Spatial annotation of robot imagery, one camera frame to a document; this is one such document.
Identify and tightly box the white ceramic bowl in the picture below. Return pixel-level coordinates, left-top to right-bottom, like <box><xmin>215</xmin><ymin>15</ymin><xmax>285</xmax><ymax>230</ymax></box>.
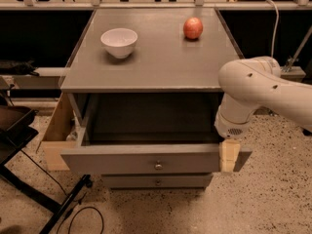
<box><xmin>100</xmin><ymin>28</ymin><xmax>138</xmax><ymax>59</ymax></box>

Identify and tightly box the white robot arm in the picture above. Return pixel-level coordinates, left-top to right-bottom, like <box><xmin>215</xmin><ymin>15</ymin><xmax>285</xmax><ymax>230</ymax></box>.
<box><xmin>214</xmin><ymin>57</ymin><xmax>312</xmax><ymax>172</ymax></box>

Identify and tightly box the white cable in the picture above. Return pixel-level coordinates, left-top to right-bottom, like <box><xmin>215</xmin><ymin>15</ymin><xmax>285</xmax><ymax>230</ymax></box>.
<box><xmin>265</xmin><ymin>0</ymin><xmax>280</xmax><ymax>63</ymax></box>

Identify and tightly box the black cloth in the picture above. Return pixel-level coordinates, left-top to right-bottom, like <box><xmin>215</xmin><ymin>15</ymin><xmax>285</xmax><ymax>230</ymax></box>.
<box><xmin>0</xmin><ymin>59</ymin><xmax>39</xmax><ymax>76</ymax></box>

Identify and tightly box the grey drawer cabinet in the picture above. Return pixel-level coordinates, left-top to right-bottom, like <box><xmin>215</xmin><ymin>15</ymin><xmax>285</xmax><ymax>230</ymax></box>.
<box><xmin>59</xmin><ymin>7</ymin><xmax>245</xmax><ymax>190</ymax></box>

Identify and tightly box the grey bottom drawer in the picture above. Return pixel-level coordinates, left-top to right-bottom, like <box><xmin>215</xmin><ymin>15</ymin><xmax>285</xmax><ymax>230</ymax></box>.
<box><xmin>102</xmin><ymin>174</ymin><xmax>213</xmax><ymax>189</ymax></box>

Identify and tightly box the grey top drawer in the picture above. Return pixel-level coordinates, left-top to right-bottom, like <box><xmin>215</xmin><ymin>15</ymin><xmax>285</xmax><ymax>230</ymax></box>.
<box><xmin>59</xmin><ymin>114</ymin><xmax>254</xmax><ymax>176</ymax></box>

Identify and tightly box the grey drawer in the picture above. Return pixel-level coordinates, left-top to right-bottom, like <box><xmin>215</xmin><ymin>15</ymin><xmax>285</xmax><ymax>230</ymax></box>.
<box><xmin>59</xmin><ymin>114</ymin><xmax>254</xmax><ymax>176</ymax></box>
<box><xmin>102</xmin><ymin>174</ymin><xmax>213</xmax><ymax>189</ymax></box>

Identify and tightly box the wooden box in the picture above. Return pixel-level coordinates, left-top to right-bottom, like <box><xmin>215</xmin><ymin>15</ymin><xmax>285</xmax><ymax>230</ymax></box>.
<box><xmin>40</xmin><ymin>94</ymin><xmax>75</xmax><ymax>171</ymax></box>

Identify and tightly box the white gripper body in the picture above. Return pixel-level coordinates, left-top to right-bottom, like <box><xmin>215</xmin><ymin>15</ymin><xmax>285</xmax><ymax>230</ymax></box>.
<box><xmin>214</xmin><ymin>114</ymin><xmax>251</xmax><ymax>139</ymax></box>

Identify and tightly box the red apple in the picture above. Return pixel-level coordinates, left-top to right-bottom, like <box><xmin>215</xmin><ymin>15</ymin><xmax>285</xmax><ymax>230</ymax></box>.
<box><xmin>183</xmin><ymin>18</ymin><xmax>203</xmax><ymax>40</ymax></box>

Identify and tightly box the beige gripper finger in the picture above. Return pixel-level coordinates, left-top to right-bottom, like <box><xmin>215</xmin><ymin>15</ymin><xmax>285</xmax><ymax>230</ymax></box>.
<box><xmin>219</xmin><ymin>139</ymin><xmax>241</xmax><ymax>172</ymax></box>

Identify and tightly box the black metal stand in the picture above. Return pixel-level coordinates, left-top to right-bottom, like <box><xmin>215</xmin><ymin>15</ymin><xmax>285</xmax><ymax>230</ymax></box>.
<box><xmin>0</xmin><ymin>106</ymin><xmax>92</xmax><ymax>234</ymax></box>

